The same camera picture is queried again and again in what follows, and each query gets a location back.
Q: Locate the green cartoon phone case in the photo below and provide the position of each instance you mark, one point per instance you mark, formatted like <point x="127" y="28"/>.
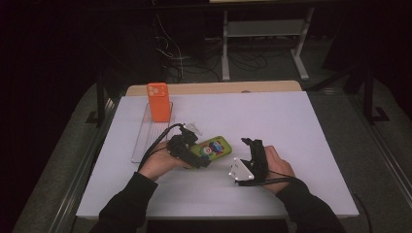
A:
<point x="213" y="149"/>

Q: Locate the black metal stand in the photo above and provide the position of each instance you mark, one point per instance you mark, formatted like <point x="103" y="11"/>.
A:
<point x="369" y="97"/>
<point x="100" y="103"/>

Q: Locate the aluminium rail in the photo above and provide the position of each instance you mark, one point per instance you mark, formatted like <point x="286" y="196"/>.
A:
<point x="385" y="149"/>
<point x="84" y="165"/>

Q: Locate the orange phone case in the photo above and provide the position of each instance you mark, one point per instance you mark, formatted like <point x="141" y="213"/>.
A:
<point x="158" y="102"/>

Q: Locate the white metal desk frame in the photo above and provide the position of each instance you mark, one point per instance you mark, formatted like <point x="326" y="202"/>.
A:
<point x="264" y="28"/>

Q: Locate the light wooden table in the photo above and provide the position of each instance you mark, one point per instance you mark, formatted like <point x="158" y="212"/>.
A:
<point x="210" y="88"/>

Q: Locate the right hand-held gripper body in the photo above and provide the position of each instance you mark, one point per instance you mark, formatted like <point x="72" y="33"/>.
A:
<point x="252" y="168"/>

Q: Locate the person's right hand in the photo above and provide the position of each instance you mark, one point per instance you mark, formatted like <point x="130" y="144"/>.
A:
<point x="278" y="168"/>

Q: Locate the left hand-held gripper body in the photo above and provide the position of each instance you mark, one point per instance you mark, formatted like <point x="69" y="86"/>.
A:
<point x="179" y="149"/>

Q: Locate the clear plastic tray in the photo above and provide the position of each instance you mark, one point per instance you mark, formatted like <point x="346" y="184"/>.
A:
<point x="150" y="136"/>

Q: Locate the person's left hand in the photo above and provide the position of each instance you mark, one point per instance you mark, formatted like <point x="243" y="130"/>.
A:
<point x="158" y="163"/>

